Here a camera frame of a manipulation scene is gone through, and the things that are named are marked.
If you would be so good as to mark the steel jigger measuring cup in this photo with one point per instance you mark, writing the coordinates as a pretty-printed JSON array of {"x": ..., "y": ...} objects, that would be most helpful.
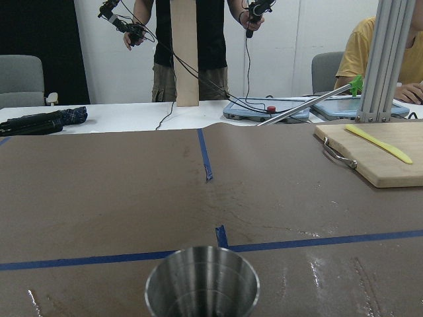
[{"x": 202, "y": 281}]

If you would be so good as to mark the blue teach pendant left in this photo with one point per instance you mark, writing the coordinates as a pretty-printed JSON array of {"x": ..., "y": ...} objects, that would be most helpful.
[{"x": 260, "y": 109}]

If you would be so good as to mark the blue teach pendant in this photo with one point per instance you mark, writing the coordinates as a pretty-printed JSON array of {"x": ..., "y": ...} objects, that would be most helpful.
[
  {"x": 337, "y": 107},
  {"x": 260, "y": 109}
]

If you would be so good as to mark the blue teach pendant right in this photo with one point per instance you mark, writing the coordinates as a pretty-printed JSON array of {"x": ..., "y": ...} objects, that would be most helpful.
[{"x": 337, "y": 107}]

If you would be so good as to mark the standing operator in black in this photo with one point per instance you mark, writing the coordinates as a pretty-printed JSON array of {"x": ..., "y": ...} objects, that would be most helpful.
[{"x": 212, "y": 63}]

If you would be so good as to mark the wooden plank upright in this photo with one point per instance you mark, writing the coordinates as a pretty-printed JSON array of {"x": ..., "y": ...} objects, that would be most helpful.
[{"x": 185, "y": 52}]

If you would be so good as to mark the grey chair right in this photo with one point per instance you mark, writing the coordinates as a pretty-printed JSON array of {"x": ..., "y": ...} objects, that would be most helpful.
[{"x": 324, "y": 68}]

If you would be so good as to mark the grey chair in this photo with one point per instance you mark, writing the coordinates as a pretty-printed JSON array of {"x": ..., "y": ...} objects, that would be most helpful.
[
  {"x": 324, "y": 68},
  {"x": 22, "y": 81}
]

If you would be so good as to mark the steel rod green tip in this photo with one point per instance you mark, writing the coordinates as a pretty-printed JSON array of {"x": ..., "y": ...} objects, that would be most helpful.
[{"x": 353, "y": 86}]

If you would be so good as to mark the bamboo cutting board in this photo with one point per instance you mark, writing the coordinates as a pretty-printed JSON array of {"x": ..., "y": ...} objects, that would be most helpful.
[{"x": 380, "y": 167}]

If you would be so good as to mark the folded dark umbrella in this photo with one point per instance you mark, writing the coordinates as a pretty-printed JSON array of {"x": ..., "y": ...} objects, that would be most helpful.
[{"x": 44, "y": 123}]

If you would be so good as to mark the yellow plastic knife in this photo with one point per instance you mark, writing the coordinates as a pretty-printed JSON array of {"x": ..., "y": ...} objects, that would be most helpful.
[{"x": 385, "y": 146}]

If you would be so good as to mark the grey chair left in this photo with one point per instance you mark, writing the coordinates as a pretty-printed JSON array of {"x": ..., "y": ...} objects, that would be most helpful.
[{"x": 22, "y": 81}]

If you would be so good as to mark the seated person yellow shirt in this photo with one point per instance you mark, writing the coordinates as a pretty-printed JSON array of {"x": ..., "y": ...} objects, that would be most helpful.
[{"x": 356, "y": 56}]

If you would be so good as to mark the aluminium frame post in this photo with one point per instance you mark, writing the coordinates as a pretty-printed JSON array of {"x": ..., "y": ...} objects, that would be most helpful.
[{"x": 392, "y": 24}]

